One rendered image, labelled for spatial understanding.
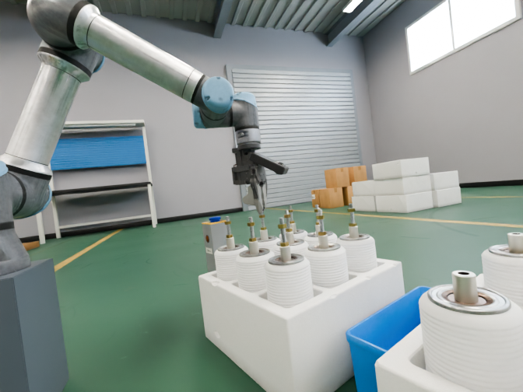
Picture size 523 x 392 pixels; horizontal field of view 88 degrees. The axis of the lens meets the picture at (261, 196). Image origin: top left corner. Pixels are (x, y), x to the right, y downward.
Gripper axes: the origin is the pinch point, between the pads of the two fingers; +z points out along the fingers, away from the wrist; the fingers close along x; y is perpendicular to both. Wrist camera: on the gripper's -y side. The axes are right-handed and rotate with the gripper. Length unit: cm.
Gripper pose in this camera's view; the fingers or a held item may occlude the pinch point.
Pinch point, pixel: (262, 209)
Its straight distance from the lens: 81.9
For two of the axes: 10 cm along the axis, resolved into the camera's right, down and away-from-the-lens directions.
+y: -9.1, 1.0, 4.1
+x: -4.0, 0.7, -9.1
